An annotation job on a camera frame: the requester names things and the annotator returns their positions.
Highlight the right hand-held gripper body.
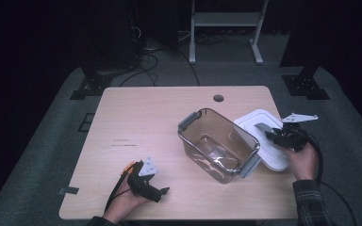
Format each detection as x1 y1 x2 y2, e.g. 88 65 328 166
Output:
278 112 320 153

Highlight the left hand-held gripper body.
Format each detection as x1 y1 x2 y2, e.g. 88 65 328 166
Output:
125 156 163 202

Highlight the white metal stand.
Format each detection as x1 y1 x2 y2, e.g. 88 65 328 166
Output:
188 0 270 66

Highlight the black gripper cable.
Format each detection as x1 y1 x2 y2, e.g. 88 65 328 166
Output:
104 163 136 213
304 131 358 226

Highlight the grey tape strip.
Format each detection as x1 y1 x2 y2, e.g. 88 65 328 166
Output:
58 186 80 196

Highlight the black stand base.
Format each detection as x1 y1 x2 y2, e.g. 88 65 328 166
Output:
70 66 115 101
281 56 331 101

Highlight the person's right hand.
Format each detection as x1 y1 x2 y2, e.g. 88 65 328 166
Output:
283 142 320 182

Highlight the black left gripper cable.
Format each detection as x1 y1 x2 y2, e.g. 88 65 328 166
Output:
104 163 136 213

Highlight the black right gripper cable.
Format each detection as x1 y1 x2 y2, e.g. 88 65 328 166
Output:
304 131 358 226

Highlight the black floor cable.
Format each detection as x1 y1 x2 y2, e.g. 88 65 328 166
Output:
119 51 160 88
176 48 202 87

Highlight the white lid with grey handle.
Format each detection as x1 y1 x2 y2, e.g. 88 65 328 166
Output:
233 108 292 173

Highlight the clear brown storage box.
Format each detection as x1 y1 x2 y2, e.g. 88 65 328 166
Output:
177 107 262 186

